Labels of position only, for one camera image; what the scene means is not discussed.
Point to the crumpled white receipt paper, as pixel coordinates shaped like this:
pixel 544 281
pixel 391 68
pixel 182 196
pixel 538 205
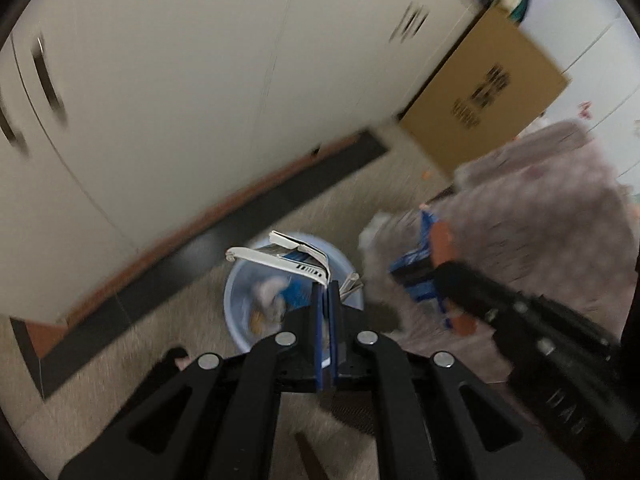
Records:
pixel 268 299

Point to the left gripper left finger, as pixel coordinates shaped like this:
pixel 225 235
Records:
pixel 249 388

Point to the light blue trash bin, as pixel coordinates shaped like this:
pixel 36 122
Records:
pixel 246 325

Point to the white low cabinet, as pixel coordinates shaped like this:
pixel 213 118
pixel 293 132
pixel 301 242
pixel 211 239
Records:
pixel 122 121

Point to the red foil snack bag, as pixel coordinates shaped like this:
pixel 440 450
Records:
pixel 444 259

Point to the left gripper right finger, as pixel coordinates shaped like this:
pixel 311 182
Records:
pixel 363 360

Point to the white torn paper box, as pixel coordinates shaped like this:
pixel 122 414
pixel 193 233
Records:
pixel 288 254

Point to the pink checkered tablecloth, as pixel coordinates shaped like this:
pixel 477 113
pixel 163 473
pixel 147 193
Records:
pixel 544 215

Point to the brown wooden chair leg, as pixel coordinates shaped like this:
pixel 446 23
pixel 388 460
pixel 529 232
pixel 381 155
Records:
pixel 312 465

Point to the blue cookie wrapper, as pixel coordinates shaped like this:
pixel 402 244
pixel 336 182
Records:
pixel 414 273

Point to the cardboard box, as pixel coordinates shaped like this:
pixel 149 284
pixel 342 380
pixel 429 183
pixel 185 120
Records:
pixel 493 86

